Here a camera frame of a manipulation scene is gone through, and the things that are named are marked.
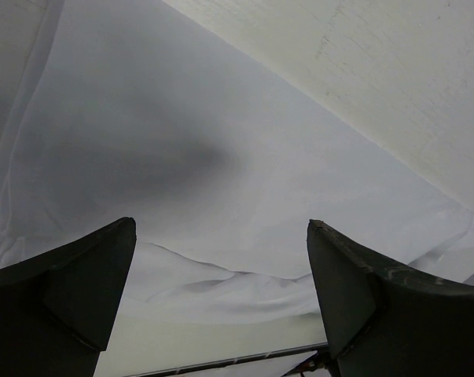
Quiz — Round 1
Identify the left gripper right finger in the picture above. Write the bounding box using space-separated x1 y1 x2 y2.
307 220 474 376

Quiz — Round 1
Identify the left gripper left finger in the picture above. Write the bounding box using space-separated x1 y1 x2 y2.
0 218 136 376

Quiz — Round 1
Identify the white t shirt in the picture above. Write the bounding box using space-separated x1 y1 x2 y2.
0 1 474 324

